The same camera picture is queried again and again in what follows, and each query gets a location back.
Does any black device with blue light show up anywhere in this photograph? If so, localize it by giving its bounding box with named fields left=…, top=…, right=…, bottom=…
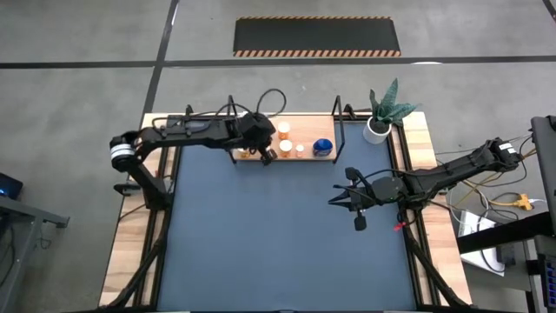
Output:
left=0, top=172, right=24, bottom=201

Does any wooden shelf black metal frame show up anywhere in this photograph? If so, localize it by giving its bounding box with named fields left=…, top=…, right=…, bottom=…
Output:
left=223, top=94, right=348, bottom=165

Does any blue-grey table mat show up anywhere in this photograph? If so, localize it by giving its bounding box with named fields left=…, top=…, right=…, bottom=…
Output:
left=156, top=117, right=419, bottom=312

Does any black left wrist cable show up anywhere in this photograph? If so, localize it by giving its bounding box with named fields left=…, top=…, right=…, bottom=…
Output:
left=255, top=88, right=288, bottom=117

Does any white sheet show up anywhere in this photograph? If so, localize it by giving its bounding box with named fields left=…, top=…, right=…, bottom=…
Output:
left=458, top=210, right=508, bottom=278

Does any black hazard-striped floor mat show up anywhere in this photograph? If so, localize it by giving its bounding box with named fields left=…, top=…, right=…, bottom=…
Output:
left=233, top=16, right=402, bottom=58

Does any snake plant in white pot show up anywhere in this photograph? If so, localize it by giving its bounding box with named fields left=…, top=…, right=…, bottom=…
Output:
left=362, top=77, right=418, bottom=145

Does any blue medicine bottle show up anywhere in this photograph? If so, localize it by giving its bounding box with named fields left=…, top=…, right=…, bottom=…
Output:
left=312, top=137, right=334, bottom=158

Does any device with coloured buttons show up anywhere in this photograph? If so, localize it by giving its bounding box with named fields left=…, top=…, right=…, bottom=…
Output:
left=541, top=254, right=556, bottom=310

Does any yellow power adapter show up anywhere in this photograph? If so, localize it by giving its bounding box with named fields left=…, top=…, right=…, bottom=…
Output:
left=508, top=193, right=534, bottom=212

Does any grey metal cart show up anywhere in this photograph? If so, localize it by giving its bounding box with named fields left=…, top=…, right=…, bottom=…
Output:
left=0, top=195, right=70, bottom=313

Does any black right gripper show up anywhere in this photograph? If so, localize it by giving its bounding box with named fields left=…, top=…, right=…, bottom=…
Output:
left=328, top=167, right=378, bottom=232

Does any black metal table frame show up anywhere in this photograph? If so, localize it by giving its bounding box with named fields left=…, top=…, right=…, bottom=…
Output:
left=102, top=103, right=474, bottom=313

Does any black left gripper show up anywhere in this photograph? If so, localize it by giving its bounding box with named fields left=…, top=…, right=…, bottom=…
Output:
left=236, top=111, right=279, bottom=167

